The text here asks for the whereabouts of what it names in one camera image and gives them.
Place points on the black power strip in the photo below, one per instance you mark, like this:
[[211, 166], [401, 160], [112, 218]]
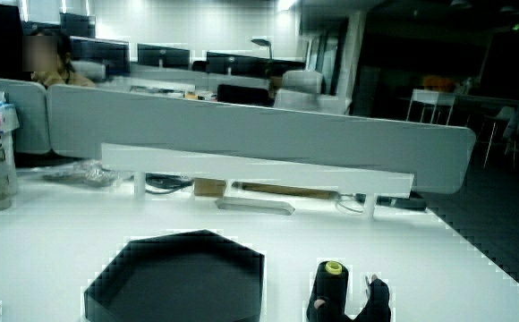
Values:
[[402, 202]]

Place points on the grey desk lamp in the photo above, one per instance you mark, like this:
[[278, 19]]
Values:
[[263, 44]]

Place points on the clear plastic bag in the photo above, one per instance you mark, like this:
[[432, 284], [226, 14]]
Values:
[[82, 172]]

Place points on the grey office chair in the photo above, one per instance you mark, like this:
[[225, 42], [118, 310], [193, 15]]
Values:
[[302, 89]]

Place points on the black monitor back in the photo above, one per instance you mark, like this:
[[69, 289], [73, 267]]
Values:
[[241, 95]]

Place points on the black sewing thread spool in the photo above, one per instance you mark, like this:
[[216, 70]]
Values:
[[332, 286]]

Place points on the black computer monitor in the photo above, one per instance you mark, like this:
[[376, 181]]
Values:
[[232, 63], [103, 54], [163, 56], [78, 24]]

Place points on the grey monitor stand base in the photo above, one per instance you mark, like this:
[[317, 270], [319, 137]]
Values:
[[255, 205]]

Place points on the white background table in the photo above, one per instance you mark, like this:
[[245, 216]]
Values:
[[431, 99]]

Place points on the white desk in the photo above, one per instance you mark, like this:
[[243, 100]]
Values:
[[53, 250]]

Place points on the white monitor riser shelf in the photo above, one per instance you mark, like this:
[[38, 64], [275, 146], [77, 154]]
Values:
[[241, 167]]

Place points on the short grey desk partition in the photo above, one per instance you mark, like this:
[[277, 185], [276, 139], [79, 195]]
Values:
[[29, 116]]

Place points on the person's right hand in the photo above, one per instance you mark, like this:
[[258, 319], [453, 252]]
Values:
[[378, 299]]

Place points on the white bar stool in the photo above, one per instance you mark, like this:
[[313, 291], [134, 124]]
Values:
[[496, 123]]

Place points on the black hexagonal tray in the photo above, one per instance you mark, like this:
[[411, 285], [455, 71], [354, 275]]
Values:
[[183, 282]]

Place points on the brown cardboard box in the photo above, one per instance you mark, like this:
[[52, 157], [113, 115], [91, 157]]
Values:
[[209, 187]]

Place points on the long brown wooden bar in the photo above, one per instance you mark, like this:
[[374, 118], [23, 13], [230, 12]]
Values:
[[286, 190]]

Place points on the long grey desk partition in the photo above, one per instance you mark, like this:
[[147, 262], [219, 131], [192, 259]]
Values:
[[259, 129]]

